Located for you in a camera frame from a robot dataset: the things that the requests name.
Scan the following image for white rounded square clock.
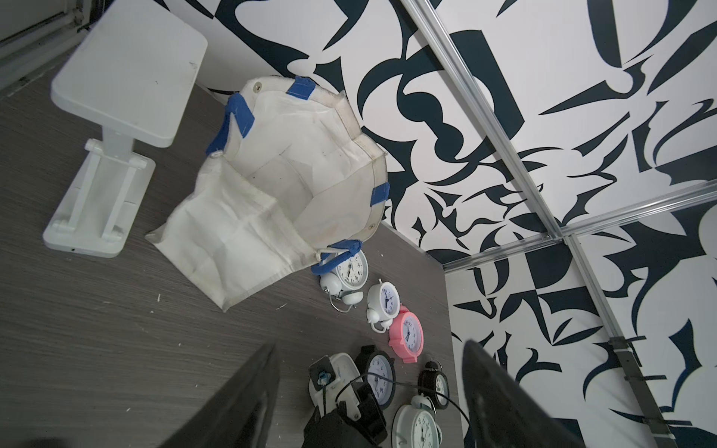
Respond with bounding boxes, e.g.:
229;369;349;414
308;353;361;422

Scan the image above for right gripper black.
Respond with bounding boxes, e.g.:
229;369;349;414
302;383;388;447

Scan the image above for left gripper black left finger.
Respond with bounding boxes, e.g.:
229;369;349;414
162;343;280;447

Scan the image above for small black alarm clock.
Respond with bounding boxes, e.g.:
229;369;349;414
355;345;396;410

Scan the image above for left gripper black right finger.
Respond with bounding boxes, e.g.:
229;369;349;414
462;341;584;447

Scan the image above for pink alarm clock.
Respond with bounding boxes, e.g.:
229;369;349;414
388;305;424;364

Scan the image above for white box on bracket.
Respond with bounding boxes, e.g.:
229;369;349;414
43;0;207;258

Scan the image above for small white twin-bell clock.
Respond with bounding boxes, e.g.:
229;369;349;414
366;280;401;334

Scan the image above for white twin-bell alarm clock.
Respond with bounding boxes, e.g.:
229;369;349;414
319;250;369;314

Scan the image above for white canvas bag blue handles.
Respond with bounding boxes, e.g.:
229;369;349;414
147;76;390;310

